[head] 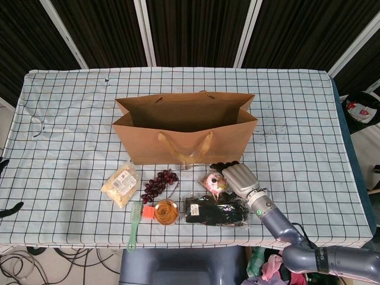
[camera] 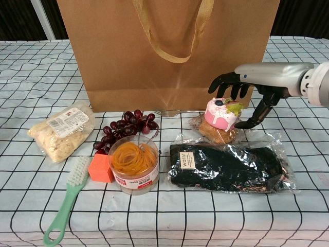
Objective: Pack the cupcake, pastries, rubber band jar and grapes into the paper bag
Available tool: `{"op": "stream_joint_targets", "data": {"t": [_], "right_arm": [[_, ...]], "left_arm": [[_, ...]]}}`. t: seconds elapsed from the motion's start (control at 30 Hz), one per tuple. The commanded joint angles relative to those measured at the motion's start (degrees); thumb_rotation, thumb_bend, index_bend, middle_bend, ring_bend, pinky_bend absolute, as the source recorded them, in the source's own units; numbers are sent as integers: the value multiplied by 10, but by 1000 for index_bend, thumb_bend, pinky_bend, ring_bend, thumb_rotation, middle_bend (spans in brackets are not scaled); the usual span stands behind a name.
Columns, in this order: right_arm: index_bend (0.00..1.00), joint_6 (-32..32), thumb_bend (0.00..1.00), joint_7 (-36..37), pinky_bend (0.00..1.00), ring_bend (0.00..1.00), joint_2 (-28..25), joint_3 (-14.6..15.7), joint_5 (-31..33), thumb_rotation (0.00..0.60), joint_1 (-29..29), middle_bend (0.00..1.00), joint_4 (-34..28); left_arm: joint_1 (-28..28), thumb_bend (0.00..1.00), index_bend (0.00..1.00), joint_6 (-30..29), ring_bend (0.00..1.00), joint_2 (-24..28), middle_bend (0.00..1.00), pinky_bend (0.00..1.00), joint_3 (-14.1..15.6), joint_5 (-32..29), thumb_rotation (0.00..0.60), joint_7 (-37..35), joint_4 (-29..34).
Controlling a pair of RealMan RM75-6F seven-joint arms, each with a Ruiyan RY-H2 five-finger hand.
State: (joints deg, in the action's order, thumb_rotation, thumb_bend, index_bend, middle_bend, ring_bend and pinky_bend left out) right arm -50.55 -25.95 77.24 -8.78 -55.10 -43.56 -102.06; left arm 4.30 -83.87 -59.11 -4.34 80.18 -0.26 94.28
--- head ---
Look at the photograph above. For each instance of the grey robot torso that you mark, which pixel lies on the grey robot torso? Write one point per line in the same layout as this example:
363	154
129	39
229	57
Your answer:
178	264

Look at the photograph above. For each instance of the packaged black gloves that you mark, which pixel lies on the packaged black gloves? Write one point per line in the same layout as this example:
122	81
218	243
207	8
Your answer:
213	212

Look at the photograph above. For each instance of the dark red grape bunch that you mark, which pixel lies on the dark red grape bunch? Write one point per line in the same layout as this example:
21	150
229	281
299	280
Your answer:
157	182

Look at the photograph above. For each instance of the brown paper bag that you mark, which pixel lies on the brown paper bag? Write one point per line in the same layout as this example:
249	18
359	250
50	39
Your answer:
231	142

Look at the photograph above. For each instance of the clear rubber band jar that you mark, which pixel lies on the clear rubber band jar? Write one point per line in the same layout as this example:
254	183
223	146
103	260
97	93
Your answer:
166	212

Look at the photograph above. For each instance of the pink cloth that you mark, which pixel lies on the pink cloth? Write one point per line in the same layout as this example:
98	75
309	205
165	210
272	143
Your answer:
271	267

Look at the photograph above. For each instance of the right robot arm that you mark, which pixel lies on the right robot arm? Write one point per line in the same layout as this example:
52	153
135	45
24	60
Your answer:
276	222

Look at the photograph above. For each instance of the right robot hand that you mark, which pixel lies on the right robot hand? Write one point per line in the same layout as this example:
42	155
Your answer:
242	179

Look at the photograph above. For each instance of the packaged white snack bag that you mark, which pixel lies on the packaged white snack bag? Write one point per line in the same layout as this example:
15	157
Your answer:
120	184

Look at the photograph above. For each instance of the checked white tablecloth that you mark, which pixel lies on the checked white tablecloth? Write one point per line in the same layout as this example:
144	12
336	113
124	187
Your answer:
74	148

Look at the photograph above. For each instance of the dark ribbed partition panel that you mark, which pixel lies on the dark ribbed partition panel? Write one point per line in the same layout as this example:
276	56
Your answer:
371	65
196	29
107	29
23	35
297	29

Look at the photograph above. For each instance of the white partition post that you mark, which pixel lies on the white partition post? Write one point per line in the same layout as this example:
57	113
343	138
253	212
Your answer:
69	35
145	32
245	32
356	47

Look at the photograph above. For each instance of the silver metal fork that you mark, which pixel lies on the silver metal fork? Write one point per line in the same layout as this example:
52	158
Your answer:
179	167

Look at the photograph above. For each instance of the orange cube block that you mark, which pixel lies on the orange cube block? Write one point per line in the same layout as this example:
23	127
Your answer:
148	212

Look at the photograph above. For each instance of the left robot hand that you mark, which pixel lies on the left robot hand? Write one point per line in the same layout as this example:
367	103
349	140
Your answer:
15	207

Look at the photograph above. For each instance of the green cloth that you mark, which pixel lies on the green cloth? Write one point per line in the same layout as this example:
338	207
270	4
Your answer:
255	261

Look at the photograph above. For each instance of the pink packaged ball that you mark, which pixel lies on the pink packaged ball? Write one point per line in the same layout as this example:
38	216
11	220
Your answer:
214	181

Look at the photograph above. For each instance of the purple cloth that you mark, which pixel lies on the purple cloth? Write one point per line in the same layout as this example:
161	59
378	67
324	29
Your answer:
261	280

